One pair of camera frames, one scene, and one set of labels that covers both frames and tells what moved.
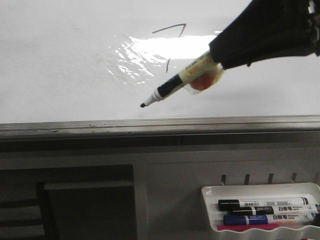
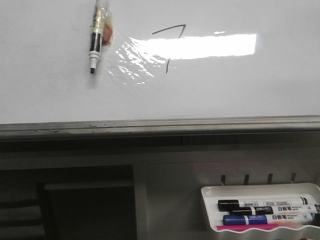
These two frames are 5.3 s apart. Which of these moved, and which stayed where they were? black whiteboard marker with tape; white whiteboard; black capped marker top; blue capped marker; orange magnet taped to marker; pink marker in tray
Moved: orange magnet taped to marker; black whiteboard marker with tape
Stayed: white whiteboard; pink marker in tray; blue capped marker; black capped marker top
